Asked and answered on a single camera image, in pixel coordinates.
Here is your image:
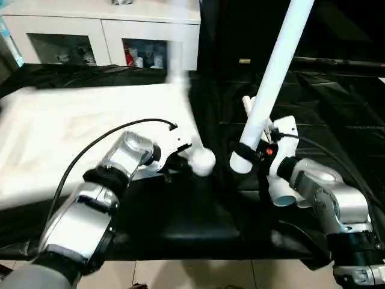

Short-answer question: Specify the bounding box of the white plastic table leg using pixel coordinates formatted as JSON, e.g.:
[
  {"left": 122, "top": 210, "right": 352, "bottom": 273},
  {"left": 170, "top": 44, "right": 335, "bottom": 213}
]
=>
[
  {"left": 164, "top": 37, "right": 193, "bottom": 93},
  {"left": 249, "top": 95, "right": 314, "bottom": 209},
  {"left": 242, "top": 95, "right": 298, "bottom": 209},
  {"left": 229, "top": 0, "right": 316, "bottom": 175}
]

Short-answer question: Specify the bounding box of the white plastic table top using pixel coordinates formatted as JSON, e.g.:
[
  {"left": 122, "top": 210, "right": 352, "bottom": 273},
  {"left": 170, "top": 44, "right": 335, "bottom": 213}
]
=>
[{"left": 0, "top": 83, "right": 217, "bottom": 212}]

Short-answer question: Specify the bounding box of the black table mat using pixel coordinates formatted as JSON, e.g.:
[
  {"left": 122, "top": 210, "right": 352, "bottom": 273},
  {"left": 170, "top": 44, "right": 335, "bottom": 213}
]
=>
[{"left": 0, "top": 61, "right": 385, "bottom": 272}]

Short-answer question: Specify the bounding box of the grey metal bar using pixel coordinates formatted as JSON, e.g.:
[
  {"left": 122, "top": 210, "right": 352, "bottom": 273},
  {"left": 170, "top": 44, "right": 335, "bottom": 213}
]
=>
[{"left": 292, "top": 56, "right": 385, "bottom": 69}]

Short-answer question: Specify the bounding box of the black case with yellow label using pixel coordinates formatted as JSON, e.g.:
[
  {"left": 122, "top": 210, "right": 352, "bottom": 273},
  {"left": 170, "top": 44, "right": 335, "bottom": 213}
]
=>
[{"left": 198, "top": 0, "right": 297, "bottom": 76}]

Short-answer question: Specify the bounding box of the white sideboard cabinet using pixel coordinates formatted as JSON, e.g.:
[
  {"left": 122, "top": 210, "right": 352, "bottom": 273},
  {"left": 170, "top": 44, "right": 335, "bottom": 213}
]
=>
[{"left": 0, "top": 0, "right": 202, "bottom": 69}]

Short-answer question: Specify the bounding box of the blue plastic packaging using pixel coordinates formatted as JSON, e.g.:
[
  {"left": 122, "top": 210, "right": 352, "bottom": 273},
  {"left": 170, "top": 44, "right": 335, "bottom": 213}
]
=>
[{"left": 0, "top": 13, "right": 24, "bottom": 67}]

